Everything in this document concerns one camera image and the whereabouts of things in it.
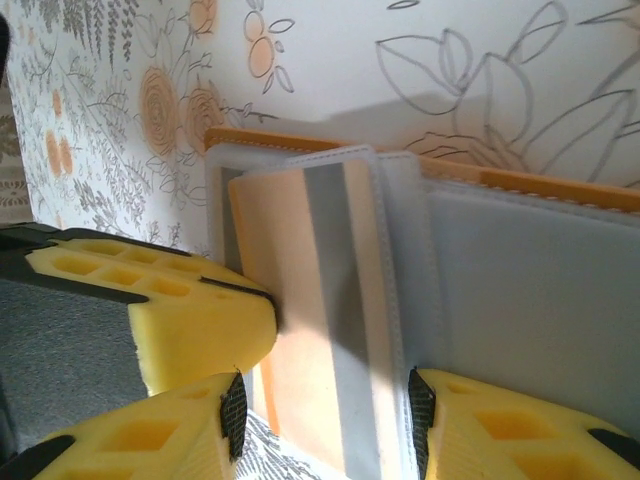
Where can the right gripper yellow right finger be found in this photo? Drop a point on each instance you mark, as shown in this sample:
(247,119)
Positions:
(450,400)

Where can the orange credit card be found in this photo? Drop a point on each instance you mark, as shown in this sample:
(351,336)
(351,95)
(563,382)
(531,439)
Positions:
(290,280)

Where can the orange leather card holder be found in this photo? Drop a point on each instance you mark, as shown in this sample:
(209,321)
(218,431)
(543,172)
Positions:
(525,300)

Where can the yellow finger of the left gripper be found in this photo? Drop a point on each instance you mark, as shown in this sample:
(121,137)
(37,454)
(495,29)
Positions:
(200,335)

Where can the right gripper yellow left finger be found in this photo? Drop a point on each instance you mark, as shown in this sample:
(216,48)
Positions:
(190,415)

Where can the floral patterned table cover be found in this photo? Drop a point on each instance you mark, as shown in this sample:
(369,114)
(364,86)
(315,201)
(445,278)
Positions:
(350,60)

